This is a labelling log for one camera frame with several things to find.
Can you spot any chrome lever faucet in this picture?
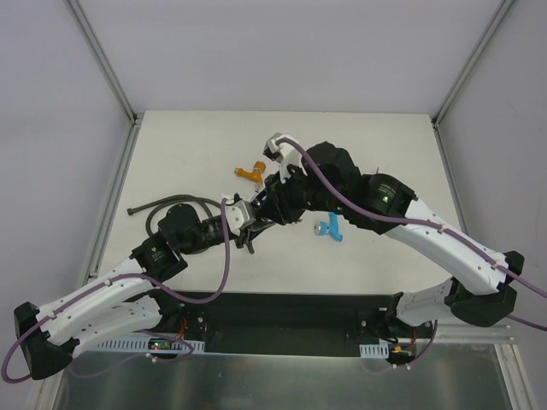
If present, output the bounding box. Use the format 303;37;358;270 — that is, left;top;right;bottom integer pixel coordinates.
251;191;268;210

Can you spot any blue plastic faucet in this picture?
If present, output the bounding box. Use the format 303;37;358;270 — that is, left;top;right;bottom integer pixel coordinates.
314;212;344;243

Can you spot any grey flexible hose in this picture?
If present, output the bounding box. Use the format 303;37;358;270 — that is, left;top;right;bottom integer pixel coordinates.
126;192;217;256

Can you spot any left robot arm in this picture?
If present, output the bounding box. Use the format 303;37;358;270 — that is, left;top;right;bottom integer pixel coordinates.
12;200;274;380

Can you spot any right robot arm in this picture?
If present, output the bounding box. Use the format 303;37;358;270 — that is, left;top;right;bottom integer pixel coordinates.
253;133;524;337

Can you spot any orange plastic faucet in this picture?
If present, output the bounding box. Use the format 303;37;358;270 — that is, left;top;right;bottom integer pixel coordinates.
234;161;266;190

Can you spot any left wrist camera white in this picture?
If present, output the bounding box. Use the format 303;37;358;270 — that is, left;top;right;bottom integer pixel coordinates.
222;196;256;236

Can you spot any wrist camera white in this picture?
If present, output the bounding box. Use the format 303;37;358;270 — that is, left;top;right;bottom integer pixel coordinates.
222;196;256;236
262;132;302;184

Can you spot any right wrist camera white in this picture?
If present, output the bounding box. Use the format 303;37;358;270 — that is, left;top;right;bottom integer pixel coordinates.
262;132;302;184

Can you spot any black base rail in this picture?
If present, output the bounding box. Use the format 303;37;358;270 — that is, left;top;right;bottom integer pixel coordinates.
80;290;432;355

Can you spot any left aluminium frame post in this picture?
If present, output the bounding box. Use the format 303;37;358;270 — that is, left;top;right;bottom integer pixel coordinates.
64;0;138;126

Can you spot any aluminium frame post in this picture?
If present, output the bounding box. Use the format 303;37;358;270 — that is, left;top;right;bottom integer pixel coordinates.
431;0;516;127
64;0;138;126

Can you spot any right aluminium frame post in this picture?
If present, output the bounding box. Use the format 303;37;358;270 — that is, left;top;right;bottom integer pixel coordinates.
431;0;516;127

